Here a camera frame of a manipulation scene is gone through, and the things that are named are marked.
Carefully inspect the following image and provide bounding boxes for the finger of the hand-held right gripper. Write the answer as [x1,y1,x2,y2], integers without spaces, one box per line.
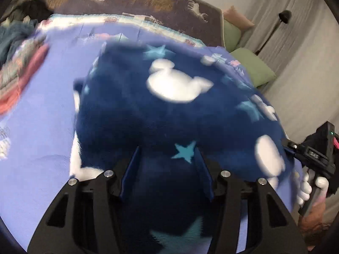
[281,138,300,161]

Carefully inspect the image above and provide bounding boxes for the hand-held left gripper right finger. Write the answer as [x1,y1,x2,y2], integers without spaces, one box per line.
[195,148,308,254]

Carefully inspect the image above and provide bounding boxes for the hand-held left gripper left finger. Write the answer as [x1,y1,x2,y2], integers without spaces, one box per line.
[28,146,141,254]

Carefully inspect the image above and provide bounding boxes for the navy fleece pajama top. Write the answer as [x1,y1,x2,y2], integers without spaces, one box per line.
[69,41,296,254]

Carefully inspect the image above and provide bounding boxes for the person's right forearm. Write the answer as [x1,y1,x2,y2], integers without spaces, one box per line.
[299,198,337,244]

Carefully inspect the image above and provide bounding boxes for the folded pink clothes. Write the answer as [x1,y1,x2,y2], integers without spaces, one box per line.
[0,45,51,117]

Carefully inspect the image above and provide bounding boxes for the folded floral clothes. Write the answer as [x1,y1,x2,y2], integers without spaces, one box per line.
[0,36,48,96]

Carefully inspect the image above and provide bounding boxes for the person's right hand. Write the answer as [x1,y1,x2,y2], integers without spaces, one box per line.
[297,171,330,205]

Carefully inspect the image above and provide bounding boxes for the white pleated curtain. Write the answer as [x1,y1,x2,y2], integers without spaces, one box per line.
[238,0,339,143]

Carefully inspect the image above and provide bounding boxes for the green pillow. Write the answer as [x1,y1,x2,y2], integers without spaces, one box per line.
[230,48,276,86]
[222,20,241,52]

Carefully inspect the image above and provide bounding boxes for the blue printed blanket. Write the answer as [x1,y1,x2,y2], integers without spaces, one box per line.
[0,18,305,254]

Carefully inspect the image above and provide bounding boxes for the black floor lamp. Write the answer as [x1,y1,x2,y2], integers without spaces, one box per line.
[256,10,292,56]

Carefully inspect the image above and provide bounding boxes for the pink pillow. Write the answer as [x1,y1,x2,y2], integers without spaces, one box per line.
[222,5,255,29]

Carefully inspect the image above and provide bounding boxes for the white quilt with teal edge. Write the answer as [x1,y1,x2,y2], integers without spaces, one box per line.
[40,13,207,49]

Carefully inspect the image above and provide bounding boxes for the purple deer print mattress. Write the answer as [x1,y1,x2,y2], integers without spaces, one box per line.
[40,0,225,49]

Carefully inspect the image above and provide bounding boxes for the teal fleece blanket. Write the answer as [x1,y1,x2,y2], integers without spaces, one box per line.
[0,18,39,61]

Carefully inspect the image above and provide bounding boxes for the black clothing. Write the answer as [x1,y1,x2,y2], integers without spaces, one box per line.
[16,0,51,22]

